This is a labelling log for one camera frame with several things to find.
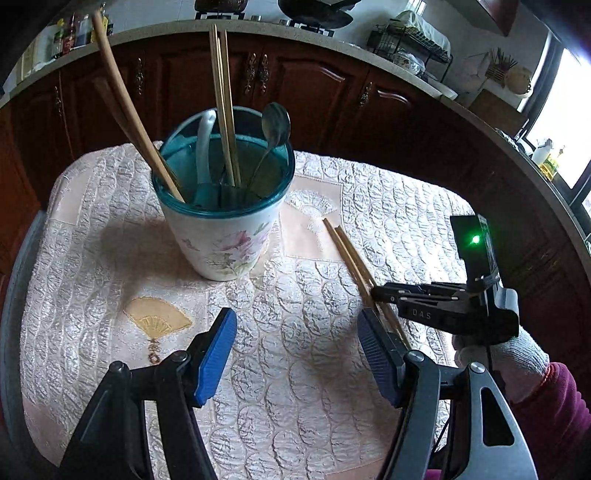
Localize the woven chopstick basket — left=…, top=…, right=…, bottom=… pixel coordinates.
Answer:
left=485, top=47, right=519, bottom=85

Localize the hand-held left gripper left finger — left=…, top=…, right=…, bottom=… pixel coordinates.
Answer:
left=58, top=308, right=238, bottom=480

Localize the light kitchen countertop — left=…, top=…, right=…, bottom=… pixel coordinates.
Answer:
left=0, top=17, right=591, bottom=252

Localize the white ceramic soup spoon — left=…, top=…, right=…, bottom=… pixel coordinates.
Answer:
left=196, top=109, right=221, bottom=208

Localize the person's right hand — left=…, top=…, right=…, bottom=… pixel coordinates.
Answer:
left=451, top=325, right=551, bottom=403

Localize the patterned ceramic bowl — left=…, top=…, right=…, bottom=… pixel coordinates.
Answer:
left=392, top=51, right=426, bottom=78

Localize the condiment bottle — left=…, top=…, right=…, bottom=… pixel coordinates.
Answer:
left=74, top=13, right=94, bottom=48
left=98, top=4, right=115, bottom=41
left=54, top=19, right=75, bottom=60

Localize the white plastic bottle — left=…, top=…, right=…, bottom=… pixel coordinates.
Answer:
left=531, top=138, right=553, bottom=168

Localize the yellow green bottle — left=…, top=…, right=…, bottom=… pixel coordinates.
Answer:
left=545, top=147, right=570, bottom=180

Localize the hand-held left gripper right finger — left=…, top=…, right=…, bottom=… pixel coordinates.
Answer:
left=357, top=308, right=539, bottom=480

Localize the brown cutting board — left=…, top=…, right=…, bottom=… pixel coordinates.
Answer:
left=468, top=89, right=530, bottom=137

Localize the gas stove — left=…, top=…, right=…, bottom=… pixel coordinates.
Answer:
left=194, top=10, right=334, bottom=37

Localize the person's right forearm maroon sleeve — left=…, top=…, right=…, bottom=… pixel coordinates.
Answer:
left=425, top=362, right=591, bottom=480

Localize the long wooden spoon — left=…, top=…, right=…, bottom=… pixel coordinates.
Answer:
left=91, top=10, right=187, bottom=204

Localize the black wire dish rack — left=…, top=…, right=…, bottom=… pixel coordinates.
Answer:
left=367, top=11, right=454, bottom=78

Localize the dark cooking pot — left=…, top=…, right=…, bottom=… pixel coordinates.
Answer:
left=194, top=0, right=250, bottom=13

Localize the quilted cream tablecloth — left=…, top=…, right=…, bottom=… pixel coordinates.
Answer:
left=18, top=142, right=477, bottom=480

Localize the metal spoon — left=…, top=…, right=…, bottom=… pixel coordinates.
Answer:
left=245, top=102, right=292, bottom=193

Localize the round woven wall basket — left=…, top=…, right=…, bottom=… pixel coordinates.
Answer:
left=505, top=67, right=533, bottom=96

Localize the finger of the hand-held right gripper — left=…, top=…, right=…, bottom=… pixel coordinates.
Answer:
left=392, top=298, right=468, bottom=334
left=371, top=282, right=472, bottom=303

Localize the black wok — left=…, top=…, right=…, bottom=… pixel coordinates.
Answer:
left=277, top=0, right=363, bottom=29

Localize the floral utensil holder teal rim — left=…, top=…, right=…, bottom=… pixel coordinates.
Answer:
left=151, top=106, right=296, bottom=281

